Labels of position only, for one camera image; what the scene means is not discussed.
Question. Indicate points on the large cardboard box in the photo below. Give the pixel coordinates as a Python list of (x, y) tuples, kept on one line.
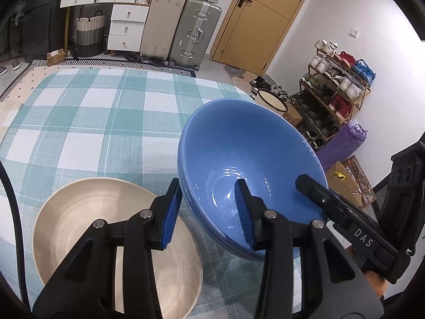
[(348, 180)]

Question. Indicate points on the purple yoga mat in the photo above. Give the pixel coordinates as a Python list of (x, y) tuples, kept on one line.
[(349, 138)]

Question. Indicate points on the beige plaid cloth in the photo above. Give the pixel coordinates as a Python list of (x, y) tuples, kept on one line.
[(8, 111)]

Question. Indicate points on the wooden door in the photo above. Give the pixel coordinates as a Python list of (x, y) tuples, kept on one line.
[(251, 32)]

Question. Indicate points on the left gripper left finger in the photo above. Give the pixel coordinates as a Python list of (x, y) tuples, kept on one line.
[(109, 271)]

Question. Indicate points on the cream trash bin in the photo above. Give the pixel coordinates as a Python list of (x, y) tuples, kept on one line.
[(272, 102)]

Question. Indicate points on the blue bowl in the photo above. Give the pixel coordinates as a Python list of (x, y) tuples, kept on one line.
[(267, 150), (214, 197), (223, 241)]

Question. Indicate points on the black refrigerator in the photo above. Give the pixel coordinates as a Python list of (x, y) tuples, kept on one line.
[(35, 28)]

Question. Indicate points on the teal plaid tablecloth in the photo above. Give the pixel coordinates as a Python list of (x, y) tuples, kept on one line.
[(118, 123)]

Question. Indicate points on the white drawer desk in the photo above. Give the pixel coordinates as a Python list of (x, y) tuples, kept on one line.
[(127, 21)]

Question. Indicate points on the silver suitcase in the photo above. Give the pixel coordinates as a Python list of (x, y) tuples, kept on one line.
[(193, 34)]

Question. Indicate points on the woven laundry basket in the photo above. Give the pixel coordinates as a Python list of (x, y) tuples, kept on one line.
[(90, 34)]

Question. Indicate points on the cream plate top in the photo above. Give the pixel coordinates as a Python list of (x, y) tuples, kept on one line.
[(70, 211)]

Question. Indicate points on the beige suitcase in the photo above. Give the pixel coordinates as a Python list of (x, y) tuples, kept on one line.
[(160, 27)]

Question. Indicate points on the right hand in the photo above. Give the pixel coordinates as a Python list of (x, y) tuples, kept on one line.
[(378, 283)]

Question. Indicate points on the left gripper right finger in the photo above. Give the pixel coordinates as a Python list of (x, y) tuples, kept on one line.
[(307, 273)]

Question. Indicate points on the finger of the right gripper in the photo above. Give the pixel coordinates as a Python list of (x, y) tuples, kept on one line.
[(330, 203)]

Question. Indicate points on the small cardboard box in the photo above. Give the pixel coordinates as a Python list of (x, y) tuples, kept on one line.
[(55, 57)]

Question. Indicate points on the shoe rack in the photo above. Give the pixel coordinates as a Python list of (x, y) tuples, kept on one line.
[(331, 92)]

